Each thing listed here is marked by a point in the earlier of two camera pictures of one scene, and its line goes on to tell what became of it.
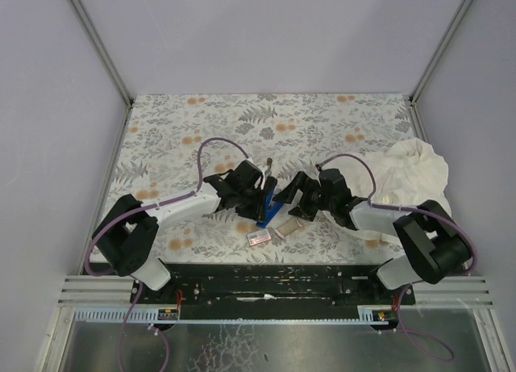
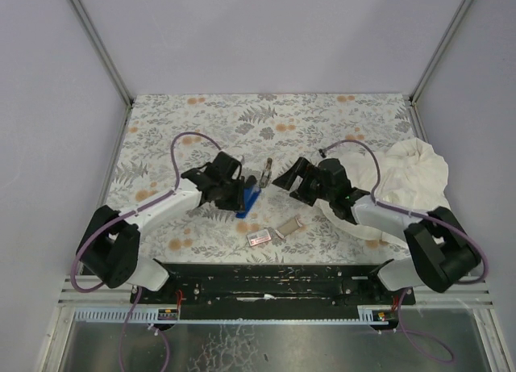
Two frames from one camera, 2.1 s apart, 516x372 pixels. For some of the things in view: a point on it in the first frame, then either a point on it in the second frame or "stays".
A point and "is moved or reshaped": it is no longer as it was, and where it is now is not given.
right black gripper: [308, 196] -> [304, 178]
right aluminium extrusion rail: [453, 292] stays
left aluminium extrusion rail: [90, 290] stays
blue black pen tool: [272, 208] is moved or reshaped
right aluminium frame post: [445, 41] stays
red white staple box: [258, 236] stays
